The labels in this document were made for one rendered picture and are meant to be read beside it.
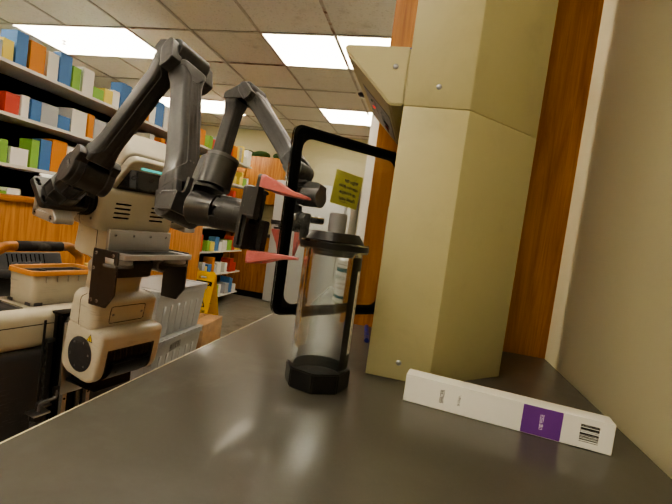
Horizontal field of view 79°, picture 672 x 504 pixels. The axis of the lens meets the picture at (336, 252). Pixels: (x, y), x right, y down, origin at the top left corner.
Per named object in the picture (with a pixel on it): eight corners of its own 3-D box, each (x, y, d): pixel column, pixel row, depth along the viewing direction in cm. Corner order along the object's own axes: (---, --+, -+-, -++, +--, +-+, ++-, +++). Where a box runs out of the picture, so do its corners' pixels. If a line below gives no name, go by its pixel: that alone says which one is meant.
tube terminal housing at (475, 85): (484, 352, 98) (535, 28, 94) (514, 404, 66) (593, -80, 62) (382, 333, 103) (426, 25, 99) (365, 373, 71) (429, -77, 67)
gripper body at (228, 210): (255, 185, 63) (213, 178, 65) (242, 249, 63) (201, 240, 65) (272, 192, 69) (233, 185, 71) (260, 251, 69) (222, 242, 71)
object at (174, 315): (205, 324, 312) (210, 282, 310) (154, 343, 253) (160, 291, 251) (157, 315, 320) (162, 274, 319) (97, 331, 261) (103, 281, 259)
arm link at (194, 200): (191, 226, 72) (173, 215, 66) (204, 190, 73) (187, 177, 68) (226, 233, 70) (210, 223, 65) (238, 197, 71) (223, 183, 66)
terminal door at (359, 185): (381, 314, 102) (404, 154, 99) (270, 315, 84) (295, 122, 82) (379, 313, 102) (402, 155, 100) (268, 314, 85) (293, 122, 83)
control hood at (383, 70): (409, 148, 101) (414, 107, 100) (403, 105, 69) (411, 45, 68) (363, 144, 103) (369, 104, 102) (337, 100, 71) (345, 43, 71)
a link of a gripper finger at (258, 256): (296, 226, 61) (241, 215, 63) (287, 272, 61) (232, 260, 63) (310, 230, 68) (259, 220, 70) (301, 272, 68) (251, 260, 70)
